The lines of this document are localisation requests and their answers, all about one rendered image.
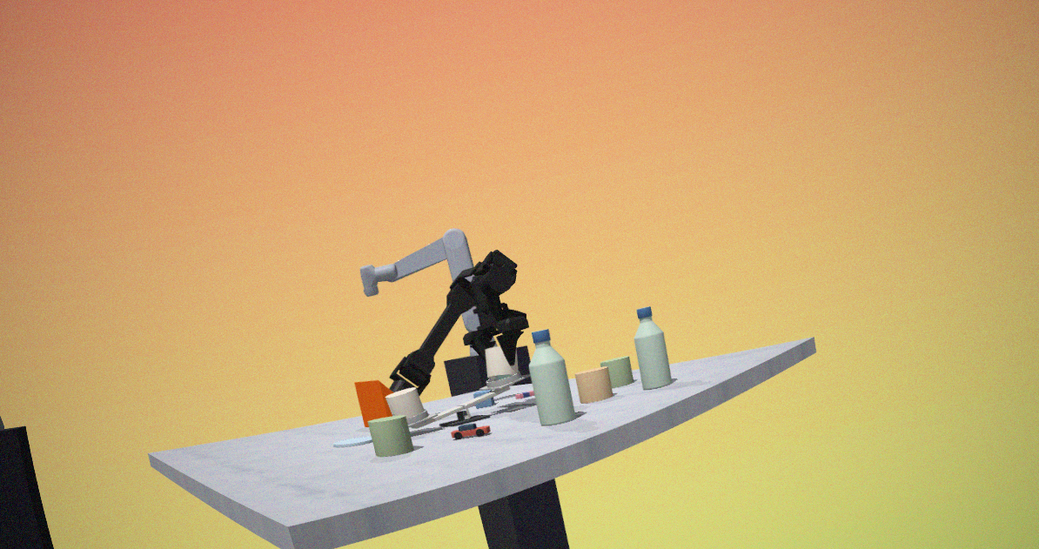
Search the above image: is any cream cylinder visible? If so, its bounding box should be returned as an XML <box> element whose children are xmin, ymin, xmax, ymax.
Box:
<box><xmin>486</xmin><ymin>347</ymin><xmax>520</xmax><ymax>378</ymax></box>
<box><xmin>385</xmin><ymin>387</ymin><xmax>425</xmax><ymax>418</ymax></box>

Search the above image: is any green cylinder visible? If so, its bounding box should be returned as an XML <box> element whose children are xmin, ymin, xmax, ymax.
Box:
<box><xmin>367</xmin><ymin>415</ymin><xmax>414</xmax><ymax>458</ymax></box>
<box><xmin>600</xmin><ymin>356</ymin><xmax>634</xmax><ymax>389</ymax></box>

